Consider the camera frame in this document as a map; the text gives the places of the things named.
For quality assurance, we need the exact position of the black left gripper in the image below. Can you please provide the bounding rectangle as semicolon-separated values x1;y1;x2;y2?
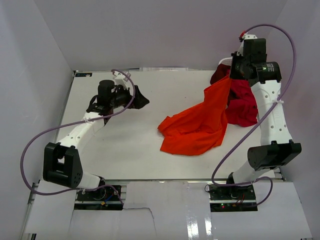
110;84;150;110

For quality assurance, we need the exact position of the orange t shirt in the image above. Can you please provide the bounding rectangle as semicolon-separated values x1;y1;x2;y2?
157;76;232;156

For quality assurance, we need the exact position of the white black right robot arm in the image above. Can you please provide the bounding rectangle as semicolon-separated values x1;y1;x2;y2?
225;35;302;200

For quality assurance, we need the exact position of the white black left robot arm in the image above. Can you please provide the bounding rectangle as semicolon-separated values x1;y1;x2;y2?
43;79;150;200

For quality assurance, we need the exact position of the white perforated laundry basket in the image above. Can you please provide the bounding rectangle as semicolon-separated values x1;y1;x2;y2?
218;57;233;67

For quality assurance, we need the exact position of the maroon t shirt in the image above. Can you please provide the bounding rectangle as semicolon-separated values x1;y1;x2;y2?
210;63;231;85

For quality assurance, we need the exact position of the pink magenta t shirt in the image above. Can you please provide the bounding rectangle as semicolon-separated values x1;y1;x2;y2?
225;79;258;127

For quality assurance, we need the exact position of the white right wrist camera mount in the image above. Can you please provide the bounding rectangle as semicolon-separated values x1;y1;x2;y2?
236;31;257;56

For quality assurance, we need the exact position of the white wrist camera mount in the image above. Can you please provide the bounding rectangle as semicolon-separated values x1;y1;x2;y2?
236;31;257;56
111;70;129;90

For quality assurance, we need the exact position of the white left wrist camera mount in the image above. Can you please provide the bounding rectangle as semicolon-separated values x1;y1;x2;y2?
111;70;129;90

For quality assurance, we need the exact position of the printed paper sheet at wall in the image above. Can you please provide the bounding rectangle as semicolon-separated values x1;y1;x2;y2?
139;67;189;72

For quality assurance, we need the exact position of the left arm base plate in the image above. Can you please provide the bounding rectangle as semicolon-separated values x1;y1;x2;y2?
74;185;123;211

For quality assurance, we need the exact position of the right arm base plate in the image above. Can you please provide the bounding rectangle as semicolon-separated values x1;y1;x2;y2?
204;184;258;213

